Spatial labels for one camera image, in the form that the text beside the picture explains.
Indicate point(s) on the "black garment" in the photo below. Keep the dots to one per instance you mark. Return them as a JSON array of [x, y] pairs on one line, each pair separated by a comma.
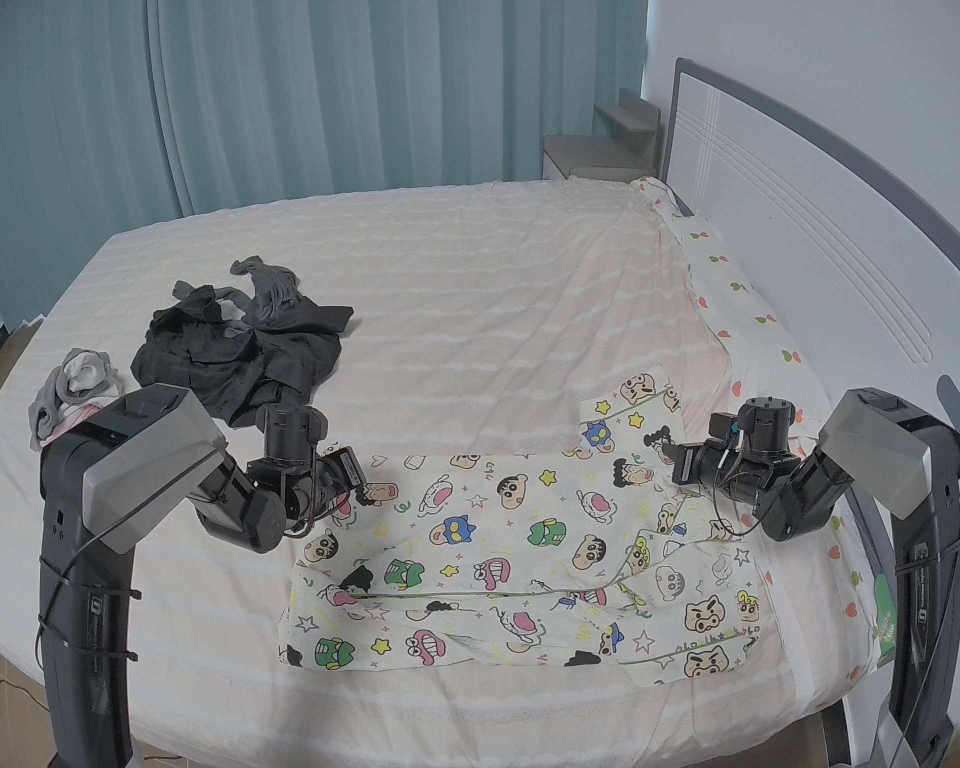
[[217, 360]]

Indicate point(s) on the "white printed pillow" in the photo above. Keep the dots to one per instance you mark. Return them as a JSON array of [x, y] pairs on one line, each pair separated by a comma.
[[772, 360]]

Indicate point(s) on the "grey and white garment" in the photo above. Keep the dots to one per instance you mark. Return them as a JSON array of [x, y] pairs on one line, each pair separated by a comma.
[[82, 375]]

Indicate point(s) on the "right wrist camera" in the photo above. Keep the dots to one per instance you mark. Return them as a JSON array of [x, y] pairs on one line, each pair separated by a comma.
[[724, 427]]

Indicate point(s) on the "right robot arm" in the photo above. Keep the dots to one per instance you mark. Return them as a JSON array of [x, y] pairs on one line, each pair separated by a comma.
[[795, 502]]

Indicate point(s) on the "bed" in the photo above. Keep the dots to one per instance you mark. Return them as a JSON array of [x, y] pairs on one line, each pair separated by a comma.
[[487, 277]]

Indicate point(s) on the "blue-green curtain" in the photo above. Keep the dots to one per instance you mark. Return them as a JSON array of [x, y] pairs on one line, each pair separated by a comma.
[[75, 135], [397, 90]]

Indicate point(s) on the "grey bedside table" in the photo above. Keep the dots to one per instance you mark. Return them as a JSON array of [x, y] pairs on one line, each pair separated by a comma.
[[592, 154]]

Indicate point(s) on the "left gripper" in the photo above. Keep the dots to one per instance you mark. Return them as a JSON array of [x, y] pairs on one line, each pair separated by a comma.
[[330, 487]]

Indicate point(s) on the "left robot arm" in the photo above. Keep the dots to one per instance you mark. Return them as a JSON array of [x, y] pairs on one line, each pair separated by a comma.
[[247, 517]]

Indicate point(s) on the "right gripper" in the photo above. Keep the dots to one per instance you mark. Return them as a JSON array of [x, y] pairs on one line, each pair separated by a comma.
[[705, 465]]

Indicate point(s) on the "white printed pyjama top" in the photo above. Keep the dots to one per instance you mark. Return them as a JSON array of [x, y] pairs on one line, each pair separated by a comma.
[[525, 555]]

